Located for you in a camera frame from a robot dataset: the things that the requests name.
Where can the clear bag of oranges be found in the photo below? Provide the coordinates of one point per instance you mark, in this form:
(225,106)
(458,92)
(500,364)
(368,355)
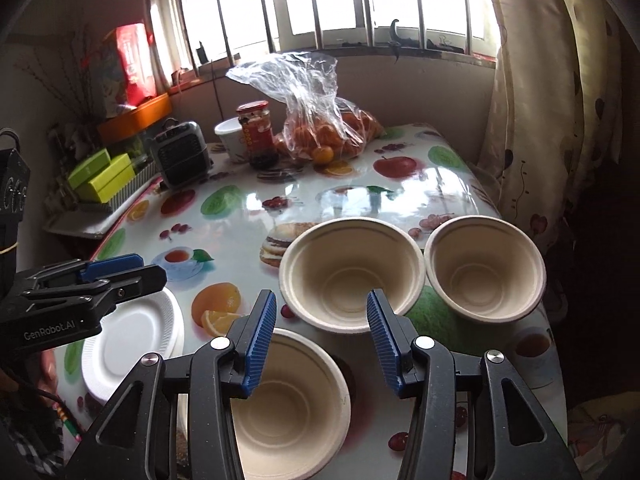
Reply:
(320,130)

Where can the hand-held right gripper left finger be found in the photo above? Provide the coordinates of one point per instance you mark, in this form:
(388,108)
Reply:
(260,345)

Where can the person's left hand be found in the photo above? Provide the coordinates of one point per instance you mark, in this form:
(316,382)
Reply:
(48,367)

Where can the barred window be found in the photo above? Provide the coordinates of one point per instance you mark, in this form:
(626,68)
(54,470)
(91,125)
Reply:
(340,0)

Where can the medium beige paper bowl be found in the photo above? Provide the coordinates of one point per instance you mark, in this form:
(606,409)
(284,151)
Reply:
(345,270)

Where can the white paper tub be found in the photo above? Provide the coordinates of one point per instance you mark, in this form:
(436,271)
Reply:
(231,140)

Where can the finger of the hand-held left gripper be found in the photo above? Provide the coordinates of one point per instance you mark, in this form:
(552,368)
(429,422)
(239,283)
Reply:
(112,263)
(137,280)

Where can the colourful printed box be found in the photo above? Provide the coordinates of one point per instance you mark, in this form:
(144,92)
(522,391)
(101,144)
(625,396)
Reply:
(107,80)

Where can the red box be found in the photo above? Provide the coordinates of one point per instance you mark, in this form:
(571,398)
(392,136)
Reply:
(137,60)

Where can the food printed tablecloth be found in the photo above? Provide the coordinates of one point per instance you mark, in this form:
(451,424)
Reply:
(320,195)

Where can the red label glass jar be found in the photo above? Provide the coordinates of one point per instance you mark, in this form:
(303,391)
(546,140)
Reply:
(255,135)

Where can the dried twig bunch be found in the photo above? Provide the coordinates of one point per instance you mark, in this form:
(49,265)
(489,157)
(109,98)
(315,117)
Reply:
(80,110)

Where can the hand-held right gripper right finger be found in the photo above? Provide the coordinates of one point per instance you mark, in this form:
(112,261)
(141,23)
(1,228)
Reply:
(382,345)

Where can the large beige paper bowl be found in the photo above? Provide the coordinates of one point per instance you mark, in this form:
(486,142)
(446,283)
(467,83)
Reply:
(295,410)

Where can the grey corrugated tray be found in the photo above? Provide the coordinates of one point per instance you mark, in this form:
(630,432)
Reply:
(136,192)

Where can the white side shelf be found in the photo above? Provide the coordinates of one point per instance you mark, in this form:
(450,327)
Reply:
(80,225)

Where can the green box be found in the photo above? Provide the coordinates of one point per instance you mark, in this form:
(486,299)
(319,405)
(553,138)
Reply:
(90,167)
(112,180)

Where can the pale printed cloth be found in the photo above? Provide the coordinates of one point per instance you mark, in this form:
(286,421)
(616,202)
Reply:
(600,440)

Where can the orange plastic tray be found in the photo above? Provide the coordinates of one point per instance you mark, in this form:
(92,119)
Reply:
(145,115)

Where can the cream patterned curtain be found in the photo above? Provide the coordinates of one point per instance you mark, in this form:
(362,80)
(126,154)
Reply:
(550,110)

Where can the small grey heater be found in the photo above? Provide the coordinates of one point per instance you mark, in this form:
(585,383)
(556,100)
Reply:
(180,155)

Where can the small beige paper bowl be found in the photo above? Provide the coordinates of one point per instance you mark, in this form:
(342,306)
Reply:
(480,265)

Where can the checkered cloth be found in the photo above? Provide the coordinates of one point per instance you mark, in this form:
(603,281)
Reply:
(30,450)

